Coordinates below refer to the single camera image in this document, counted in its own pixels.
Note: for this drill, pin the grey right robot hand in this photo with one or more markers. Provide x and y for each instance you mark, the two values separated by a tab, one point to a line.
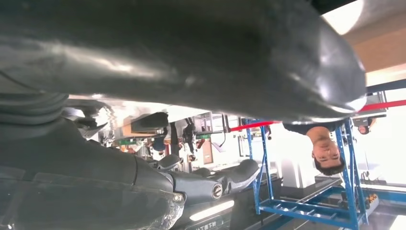
158	47

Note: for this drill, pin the red barrier belt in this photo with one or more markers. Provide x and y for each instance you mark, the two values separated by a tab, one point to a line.
253	125

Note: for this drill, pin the person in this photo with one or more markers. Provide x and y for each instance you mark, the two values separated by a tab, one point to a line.
364	128
323	152

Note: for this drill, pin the cardboard box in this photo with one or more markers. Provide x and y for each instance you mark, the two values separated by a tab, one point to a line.
380	50

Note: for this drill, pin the blue metal rack frame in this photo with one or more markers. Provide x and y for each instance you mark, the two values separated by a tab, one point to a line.
350	184

